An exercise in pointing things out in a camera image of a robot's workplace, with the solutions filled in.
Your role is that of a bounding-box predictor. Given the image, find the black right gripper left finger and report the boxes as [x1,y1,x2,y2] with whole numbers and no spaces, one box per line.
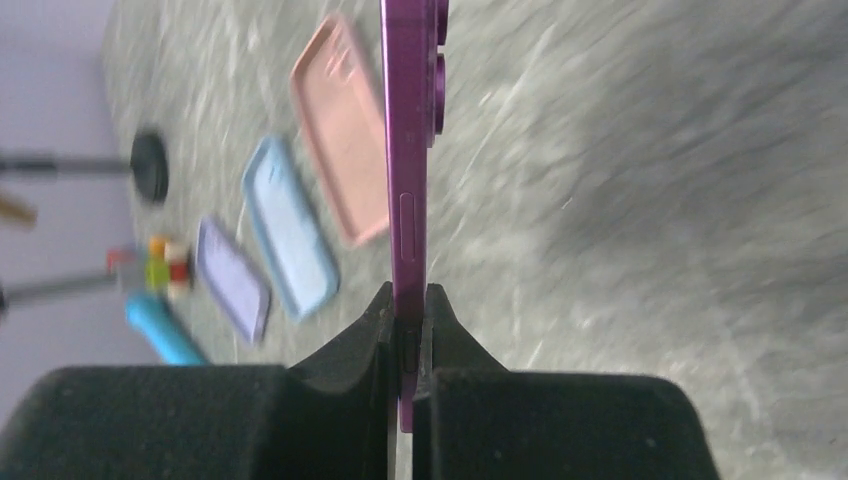
[1,285,396,479]

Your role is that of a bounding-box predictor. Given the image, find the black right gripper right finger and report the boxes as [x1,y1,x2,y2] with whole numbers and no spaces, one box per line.
[412,284,719,479]

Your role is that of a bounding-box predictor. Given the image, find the lavender phone case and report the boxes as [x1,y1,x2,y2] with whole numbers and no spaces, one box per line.
[195,216,271,345]

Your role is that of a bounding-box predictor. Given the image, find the light blue phone case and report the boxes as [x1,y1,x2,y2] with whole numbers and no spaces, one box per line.
[242,137,340,323]

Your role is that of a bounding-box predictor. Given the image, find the pink phone case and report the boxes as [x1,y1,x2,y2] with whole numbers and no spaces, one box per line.
[290,12,389,248]

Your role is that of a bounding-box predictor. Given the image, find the purple phone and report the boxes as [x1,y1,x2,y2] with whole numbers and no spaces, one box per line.
[381,0,449,433]

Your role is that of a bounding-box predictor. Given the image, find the blue marker pen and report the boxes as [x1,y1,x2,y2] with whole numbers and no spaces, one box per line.
[125,293,208,366]

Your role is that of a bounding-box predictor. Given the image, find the small red yellow toy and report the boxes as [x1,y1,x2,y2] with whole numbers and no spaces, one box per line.
[1,236,193,314]

